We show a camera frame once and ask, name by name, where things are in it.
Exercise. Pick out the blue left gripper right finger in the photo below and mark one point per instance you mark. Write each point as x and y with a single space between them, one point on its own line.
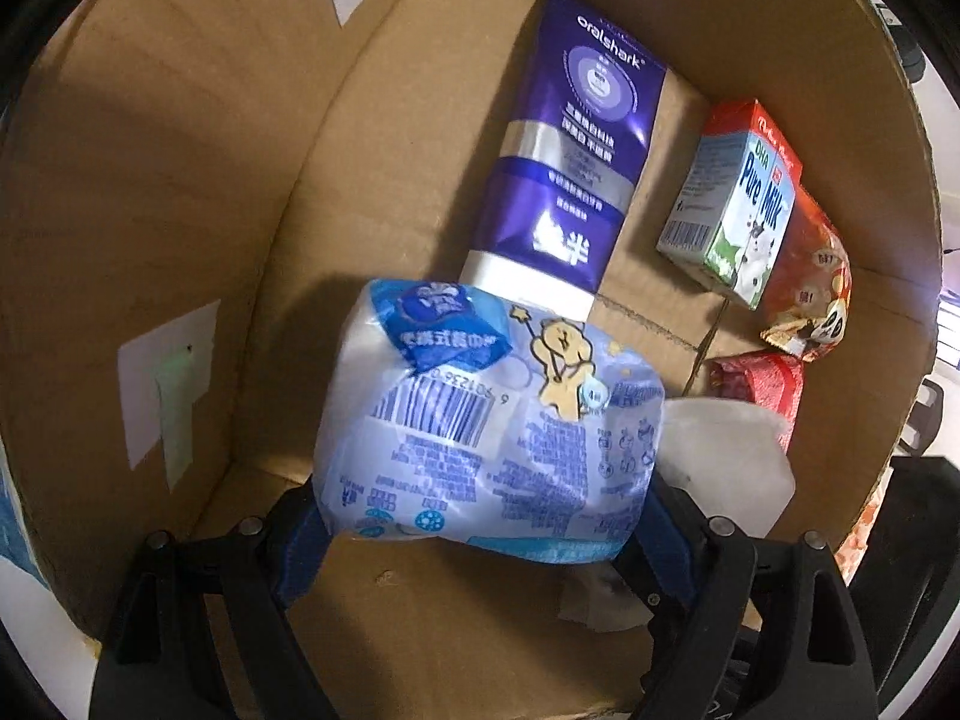
664 546

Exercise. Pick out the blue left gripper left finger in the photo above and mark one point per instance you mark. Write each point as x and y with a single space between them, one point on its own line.
304 549

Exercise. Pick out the white small pillow pack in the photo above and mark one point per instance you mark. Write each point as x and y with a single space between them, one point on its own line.
727 456

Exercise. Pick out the blue tissue pack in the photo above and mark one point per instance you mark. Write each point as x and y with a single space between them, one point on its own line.
455 414

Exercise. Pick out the red snack packet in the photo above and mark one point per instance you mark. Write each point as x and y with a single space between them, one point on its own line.
770 379

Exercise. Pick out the orange panda snack bag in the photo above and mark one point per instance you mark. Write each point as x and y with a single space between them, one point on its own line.
806 302

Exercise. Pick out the pure milk carton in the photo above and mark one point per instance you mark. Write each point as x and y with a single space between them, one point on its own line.
726 227

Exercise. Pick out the cardboard box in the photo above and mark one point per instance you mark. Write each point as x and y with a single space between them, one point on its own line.
193 192

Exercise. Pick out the purple toothpaste tube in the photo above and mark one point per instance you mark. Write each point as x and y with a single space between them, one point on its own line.
569 163

